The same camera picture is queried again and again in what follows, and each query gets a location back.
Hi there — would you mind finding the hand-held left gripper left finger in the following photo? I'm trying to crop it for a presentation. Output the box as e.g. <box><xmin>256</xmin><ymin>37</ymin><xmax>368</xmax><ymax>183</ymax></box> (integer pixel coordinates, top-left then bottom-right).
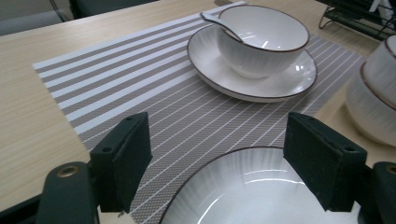
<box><xmin>90</xmin><ymin>111</ymin><xmax>153</xmax><ymax>214</ymax></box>

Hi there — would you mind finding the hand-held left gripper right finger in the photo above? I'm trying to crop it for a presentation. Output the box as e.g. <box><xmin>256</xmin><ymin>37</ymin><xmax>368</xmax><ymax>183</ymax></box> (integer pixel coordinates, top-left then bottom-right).
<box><xmin>283</xmin><ymin>111</ymin><xmax>368</xmax><ymax>213</ymax></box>

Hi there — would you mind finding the white plate with dark rim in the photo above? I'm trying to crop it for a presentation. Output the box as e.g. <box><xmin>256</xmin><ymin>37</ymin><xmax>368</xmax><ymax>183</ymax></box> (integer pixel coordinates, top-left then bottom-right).
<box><xmin>159</xmin><ymin>146</ymin><xmax>362</xmax><ymax>224</ymax></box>
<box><xmin>186</xmin><ymin>22</ymin><xmax>318</xmax><ymax>104</ymax></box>

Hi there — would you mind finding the white bowl with dark rim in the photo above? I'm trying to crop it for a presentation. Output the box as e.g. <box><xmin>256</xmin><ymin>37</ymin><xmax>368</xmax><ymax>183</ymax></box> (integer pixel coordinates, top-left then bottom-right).
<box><xmin>360</xmin><ymin>35</ymin><xmax>396</xmax><ymax>111</ymax></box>
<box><xmin>216</xmin><ymin>4</ymin><xmax>311</xmax><ymax>79</ymax></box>
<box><xmin>345</xmin><ymin>71</ymin><xmax>396</xmax><ymax>147</ymax></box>

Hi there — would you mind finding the black wire cutlery basket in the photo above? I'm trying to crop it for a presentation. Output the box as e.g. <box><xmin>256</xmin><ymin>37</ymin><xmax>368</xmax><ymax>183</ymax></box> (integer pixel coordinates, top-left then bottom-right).
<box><xmin>316</xmin><ymin>0</ymin><xmax>396</xmax><ymax>42</ymax></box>

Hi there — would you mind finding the white ceramic spoon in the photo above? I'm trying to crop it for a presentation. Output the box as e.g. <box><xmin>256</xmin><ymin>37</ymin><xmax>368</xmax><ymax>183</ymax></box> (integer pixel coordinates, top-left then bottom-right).
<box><xmin>368</xmin><ymin>0</ymin><xmax>395</xmax><ymax>20</ymax></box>
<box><xmin>200</xmin><ymin>11</ymin><xmax>245</xmax><ymax>43</ymax></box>

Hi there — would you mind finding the grey striped placemat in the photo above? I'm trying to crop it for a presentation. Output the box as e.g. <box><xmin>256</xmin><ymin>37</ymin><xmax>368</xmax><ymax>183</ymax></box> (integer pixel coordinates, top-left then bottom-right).
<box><xmin>32</xmin><ymin>0</ymin><xmax>365</xmax><ymax>224</ymax></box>

